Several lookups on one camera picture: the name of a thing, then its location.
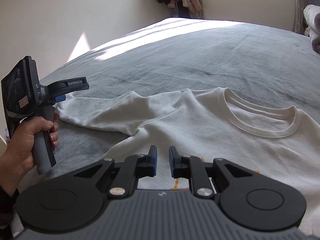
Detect folded grey pink quilt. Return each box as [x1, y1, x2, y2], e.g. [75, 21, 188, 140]
[304, 4, 320, 54]

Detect white cream sweatshirt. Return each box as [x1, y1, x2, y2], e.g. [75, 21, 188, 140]
[56, 87, 319, 235]

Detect person left hand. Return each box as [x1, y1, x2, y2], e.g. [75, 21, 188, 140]
[1, 113, 59, 196]

